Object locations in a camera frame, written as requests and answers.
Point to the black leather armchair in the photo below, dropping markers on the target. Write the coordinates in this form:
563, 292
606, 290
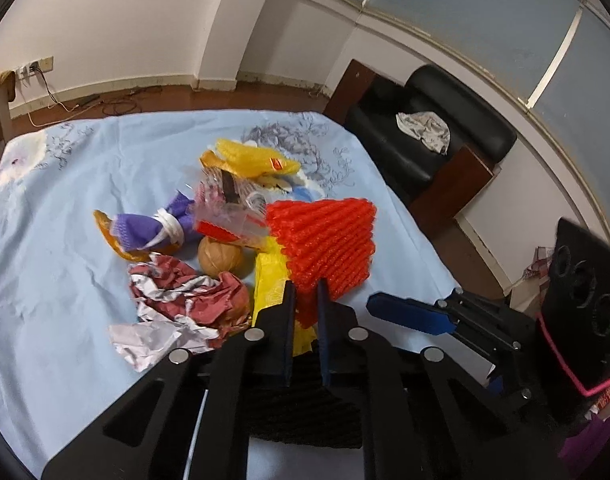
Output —
385, 150

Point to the yellow packet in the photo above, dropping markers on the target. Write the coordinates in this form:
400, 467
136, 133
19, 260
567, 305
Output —
270, 280

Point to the red foam net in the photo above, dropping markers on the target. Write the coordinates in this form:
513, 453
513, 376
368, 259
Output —
325, 245

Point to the clear plastic wrapper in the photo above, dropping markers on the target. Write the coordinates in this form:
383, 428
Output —
225, 210

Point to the crumpled printed packaging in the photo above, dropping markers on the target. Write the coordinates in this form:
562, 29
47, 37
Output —
540, 262

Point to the purple foam net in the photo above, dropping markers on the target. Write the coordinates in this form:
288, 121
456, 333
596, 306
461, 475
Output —
135, 227

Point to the wall socket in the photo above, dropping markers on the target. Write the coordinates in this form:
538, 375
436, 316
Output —
32, 66

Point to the blue white wrapper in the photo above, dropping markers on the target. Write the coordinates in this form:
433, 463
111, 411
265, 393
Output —
305, 193

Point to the crumpled red white paper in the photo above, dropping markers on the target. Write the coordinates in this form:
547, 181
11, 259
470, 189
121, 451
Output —
185, 300

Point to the tan twine ball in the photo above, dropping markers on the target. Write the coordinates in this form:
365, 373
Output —
220, 257

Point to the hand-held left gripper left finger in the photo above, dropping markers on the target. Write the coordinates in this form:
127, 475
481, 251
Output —
287, 330

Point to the purple cloth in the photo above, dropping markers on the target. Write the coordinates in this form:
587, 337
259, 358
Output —
585, 440

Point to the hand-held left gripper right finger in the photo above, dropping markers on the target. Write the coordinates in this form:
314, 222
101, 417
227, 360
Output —
325, 330

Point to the crumpled grey white cloth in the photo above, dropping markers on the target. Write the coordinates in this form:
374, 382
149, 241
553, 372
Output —
425, 130

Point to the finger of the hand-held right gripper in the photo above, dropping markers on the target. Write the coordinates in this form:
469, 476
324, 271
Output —
410, 316
507, 375

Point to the wooden bed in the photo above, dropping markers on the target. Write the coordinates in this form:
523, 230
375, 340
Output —
2, 120

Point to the frosted glass window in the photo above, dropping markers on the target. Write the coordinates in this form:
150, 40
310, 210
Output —
460, 10

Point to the light blue floral sheet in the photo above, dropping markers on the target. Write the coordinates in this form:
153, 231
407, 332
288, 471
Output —
85, 160

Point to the black foam net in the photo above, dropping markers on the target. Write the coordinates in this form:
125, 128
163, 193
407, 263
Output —
305, 410

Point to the yellow crumpled wrapper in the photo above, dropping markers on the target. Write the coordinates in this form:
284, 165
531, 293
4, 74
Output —
250, 157

